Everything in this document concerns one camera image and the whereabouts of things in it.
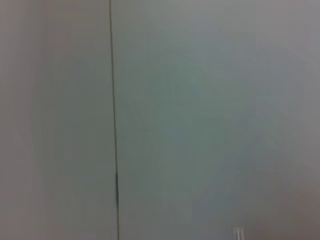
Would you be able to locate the silver white ballpoint pen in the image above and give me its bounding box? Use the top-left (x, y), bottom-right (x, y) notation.
top-left (232, 225), bottom-right (245, 240)

